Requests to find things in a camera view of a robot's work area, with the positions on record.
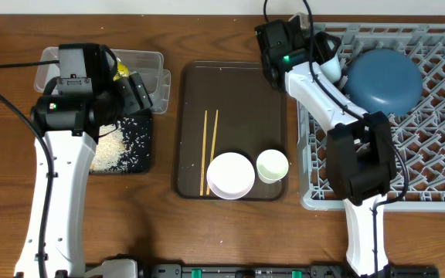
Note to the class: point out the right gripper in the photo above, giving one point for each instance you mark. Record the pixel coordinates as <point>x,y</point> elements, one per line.
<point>321,50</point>

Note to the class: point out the light blue bowl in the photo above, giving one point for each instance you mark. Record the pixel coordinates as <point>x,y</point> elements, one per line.
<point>332,69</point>

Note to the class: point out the wooden chopstick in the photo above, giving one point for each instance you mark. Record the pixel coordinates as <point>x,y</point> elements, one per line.
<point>213,145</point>
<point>203,158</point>

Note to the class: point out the dark blue plate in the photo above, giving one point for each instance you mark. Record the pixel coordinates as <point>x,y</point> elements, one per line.
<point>384,80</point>

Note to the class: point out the pale green cup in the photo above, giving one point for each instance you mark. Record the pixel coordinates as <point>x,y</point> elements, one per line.
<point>271,165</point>

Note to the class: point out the white bowl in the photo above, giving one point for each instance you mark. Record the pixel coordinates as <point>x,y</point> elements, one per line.
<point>230,176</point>

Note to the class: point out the yellow snack wrapper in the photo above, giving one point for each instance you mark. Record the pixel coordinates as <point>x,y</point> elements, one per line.
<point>122,70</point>

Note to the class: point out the rice and food scraps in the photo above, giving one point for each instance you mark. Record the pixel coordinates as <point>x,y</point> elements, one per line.
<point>114,148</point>

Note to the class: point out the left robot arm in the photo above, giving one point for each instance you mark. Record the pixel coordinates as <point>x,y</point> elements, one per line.
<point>92,90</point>

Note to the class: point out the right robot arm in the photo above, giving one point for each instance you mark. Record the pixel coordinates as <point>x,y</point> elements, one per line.
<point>360,155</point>

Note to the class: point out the grey dishwasher rack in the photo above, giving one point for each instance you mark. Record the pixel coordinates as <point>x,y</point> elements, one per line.
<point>420,134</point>

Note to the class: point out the dark brown serving tray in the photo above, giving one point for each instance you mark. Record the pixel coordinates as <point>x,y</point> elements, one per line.
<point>252,118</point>

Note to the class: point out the clear plastic bin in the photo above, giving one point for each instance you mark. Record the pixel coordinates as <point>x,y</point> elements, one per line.
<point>149,65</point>

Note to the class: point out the black plastic tray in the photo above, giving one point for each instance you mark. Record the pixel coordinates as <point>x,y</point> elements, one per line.
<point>137,146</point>

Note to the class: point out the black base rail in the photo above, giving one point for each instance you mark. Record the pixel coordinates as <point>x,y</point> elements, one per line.
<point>265,271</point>

